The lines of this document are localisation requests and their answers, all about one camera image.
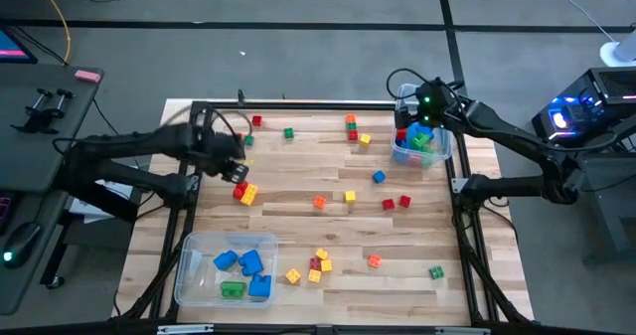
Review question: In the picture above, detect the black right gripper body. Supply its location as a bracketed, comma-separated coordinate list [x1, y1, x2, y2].
[415, 78, 451, 129]

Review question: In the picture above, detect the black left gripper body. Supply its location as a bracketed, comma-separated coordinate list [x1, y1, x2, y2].
[191, 123, 247, 170]

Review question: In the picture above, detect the clear plastic bin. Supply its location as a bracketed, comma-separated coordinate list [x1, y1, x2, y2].
[173, 230, 279, 309]
[391, 83, 454, 170]

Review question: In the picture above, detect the white paper sheet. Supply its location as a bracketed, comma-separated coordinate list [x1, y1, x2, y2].
[68, 161, 150, 226]

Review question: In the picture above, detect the pink rectangular pad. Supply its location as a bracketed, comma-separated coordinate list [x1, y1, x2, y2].
[74, 69, 103, 84]

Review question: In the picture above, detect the grey mounting plate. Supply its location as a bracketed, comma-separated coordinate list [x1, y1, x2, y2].
[156, 323, 216, 335]
[434, 326, 493, 335]

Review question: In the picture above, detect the black lit computer case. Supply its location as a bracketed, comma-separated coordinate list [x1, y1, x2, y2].
[530, 66, 636, 151]

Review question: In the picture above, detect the black double clamp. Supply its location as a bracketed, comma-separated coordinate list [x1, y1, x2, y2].
[10, 87, 77, 136]

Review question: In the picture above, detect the white round device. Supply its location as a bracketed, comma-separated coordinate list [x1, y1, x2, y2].
[598, 24, 636, 69]

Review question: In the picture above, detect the dark grey side desk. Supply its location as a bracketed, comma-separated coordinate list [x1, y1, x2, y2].
[0, 64, 105, 316]

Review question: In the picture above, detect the grey metal stand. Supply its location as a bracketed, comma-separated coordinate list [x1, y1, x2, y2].
[546, 120, 636, 266]

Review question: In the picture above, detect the black computer mouse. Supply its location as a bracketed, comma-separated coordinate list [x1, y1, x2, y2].
[1, 220, 44, 270]

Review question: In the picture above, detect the backlit keyboard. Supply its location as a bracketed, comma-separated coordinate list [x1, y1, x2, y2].
[0, 191, 14, 237]

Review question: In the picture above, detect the desk computer monitor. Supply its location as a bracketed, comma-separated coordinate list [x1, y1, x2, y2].
[0, 24, 39, 66]

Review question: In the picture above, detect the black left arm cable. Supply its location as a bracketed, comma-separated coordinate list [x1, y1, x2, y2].
[213, 106, 254, 142]

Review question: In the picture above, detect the black metal table frame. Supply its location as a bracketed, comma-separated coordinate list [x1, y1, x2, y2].
[112, 99, 534, 326]

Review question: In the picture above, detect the white floor cable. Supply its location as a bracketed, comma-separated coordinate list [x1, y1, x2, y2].
[558, 0, 636, 46]

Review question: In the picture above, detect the yellow floor cable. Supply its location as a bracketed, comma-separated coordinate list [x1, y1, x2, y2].
[32, 0, 74, 67]

